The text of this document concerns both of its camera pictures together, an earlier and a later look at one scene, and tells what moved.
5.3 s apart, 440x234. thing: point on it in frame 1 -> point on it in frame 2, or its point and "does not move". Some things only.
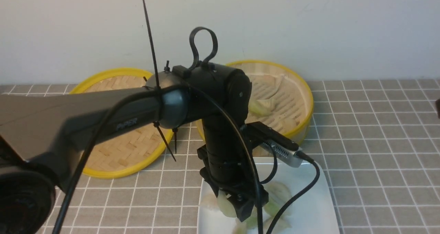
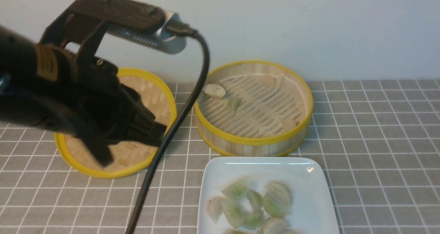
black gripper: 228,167 -> 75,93
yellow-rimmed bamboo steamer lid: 130,154 does not move
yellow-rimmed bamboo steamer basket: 281,98 does not move
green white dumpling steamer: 260,107 -> 232,231
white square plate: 315,213 does not move
